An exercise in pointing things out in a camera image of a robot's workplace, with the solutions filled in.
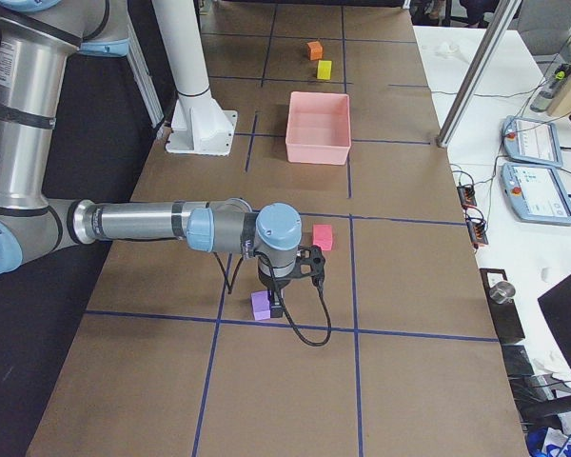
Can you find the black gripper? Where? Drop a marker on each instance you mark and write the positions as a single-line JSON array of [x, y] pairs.
[[271, 285]]

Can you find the purple foam block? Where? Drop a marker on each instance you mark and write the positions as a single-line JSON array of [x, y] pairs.
[[260, 305]]

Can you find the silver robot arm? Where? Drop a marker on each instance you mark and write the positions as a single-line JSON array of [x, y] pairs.
[[37, 38]]

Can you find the pink plastic bin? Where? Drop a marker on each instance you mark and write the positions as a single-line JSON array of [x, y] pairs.
[[318, 128]]

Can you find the red foam block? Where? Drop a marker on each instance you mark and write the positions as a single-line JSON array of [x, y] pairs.
[[322, 236]]

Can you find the lower orange connector board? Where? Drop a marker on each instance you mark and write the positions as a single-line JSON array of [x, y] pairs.
[[477, 231]]

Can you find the orange connector board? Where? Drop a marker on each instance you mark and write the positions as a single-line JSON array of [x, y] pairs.
[[467, 196], [477, 231]]

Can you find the upper orange connector board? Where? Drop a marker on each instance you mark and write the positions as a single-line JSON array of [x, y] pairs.
[[467, 196]]

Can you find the small metal cup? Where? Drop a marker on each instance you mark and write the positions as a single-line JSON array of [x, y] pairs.
[[501, 292]]

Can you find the black box under cup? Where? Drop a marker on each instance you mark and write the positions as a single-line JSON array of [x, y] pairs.
[[505, 317]]

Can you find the yellow foam block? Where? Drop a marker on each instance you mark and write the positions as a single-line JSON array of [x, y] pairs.
[[324, 70]]

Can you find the orange foam block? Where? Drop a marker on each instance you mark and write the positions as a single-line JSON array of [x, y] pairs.
[[315, 50]]

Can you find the lower teach pendant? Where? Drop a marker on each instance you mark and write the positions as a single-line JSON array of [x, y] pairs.
[[536, 194]]

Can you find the teach pendant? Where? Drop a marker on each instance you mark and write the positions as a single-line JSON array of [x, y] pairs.
[[536, 194], [531, 141]]

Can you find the upper teach pendant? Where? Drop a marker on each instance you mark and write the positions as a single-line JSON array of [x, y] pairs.
[[531, 141]]

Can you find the white pedestal column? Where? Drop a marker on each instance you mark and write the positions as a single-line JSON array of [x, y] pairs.
[[198, 125]]

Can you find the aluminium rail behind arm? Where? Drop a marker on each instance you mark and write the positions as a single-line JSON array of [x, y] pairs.
[[143, 79]]

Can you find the aluminium frame post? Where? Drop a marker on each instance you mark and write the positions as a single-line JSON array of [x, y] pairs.
[[492, 37]]

